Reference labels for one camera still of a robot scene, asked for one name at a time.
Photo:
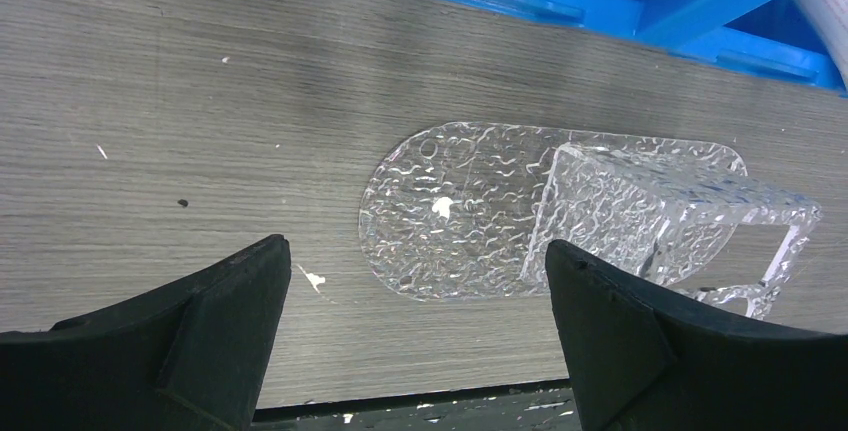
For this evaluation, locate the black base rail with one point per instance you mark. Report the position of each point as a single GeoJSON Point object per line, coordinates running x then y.
{"type": "Point", "coordinates": [543, 405]}

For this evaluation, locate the clear acrylic toothbrush holder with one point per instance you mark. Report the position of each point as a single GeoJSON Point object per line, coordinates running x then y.
{"type": "Point", "coordinates": [663, 218]}

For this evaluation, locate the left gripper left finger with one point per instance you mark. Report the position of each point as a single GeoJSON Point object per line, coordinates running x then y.
{"type": "Point", "coordinates": [189, 355]}

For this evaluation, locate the white toothpaste tube red cap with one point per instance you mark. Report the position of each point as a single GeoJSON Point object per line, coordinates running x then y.
{"type": "Point", "coordinates": [829, 19]}

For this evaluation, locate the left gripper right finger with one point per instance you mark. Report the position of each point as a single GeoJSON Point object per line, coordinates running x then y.
{"type": "Point", "coordinates": [643, 357]}

